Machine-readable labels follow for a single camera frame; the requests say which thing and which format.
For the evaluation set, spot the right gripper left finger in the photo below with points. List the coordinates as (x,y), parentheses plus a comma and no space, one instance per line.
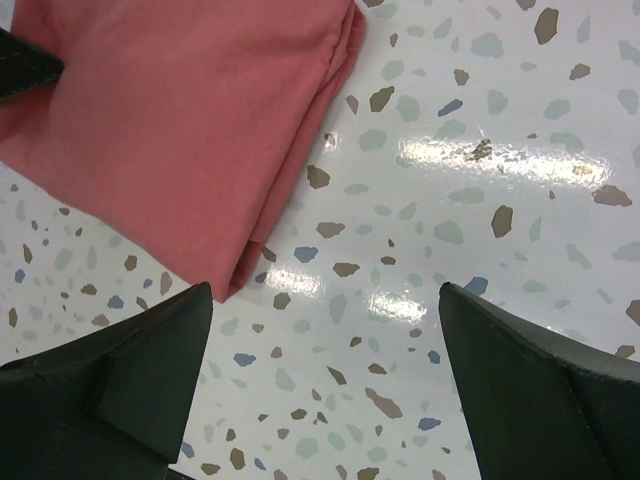
(113,404)

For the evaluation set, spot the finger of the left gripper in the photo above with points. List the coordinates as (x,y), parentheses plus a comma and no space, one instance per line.
(26,68)

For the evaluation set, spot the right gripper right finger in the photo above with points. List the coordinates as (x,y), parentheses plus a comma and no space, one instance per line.
(539,405)

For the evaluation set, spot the dusty pink t shirt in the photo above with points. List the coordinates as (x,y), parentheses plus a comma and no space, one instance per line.
(183,125)

